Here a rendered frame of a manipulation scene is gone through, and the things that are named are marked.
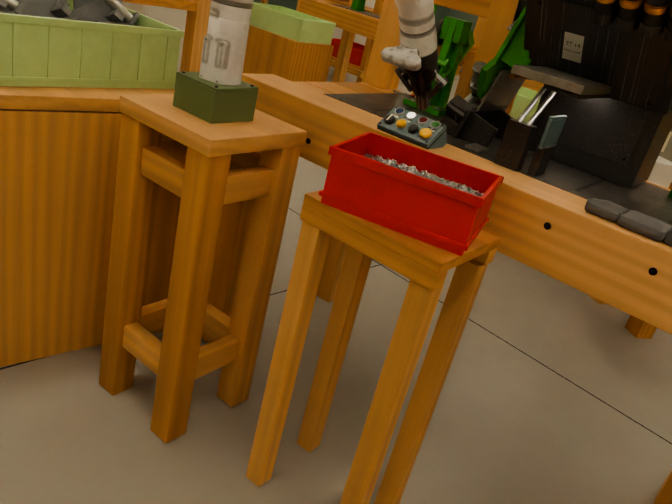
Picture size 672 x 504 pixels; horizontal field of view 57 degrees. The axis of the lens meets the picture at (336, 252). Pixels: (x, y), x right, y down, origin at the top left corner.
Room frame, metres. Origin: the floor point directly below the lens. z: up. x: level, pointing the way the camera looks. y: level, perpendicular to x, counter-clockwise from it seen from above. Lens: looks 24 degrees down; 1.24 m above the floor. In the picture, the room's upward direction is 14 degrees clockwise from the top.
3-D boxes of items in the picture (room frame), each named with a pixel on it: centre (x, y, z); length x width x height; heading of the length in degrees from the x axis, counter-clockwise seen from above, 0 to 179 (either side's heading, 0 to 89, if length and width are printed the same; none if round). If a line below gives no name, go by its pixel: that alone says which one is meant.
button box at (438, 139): (1.52, -0.11, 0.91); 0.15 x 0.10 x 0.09; 57
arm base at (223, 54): (1.48, 0.36, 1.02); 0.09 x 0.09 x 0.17; 67
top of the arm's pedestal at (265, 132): (1.48, 0.36, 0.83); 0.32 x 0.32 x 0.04; 58
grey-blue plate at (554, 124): (1.48, -0.42, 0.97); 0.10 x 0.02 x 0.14; 147
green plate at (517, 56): (1.65, -0.33, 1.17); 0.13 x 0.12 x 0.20; 57
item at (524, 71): (1.54, -0.44, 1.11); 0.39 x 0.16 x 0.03; 147
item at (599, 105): (1.72, -0.60, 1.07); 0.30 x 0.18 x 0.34; 57
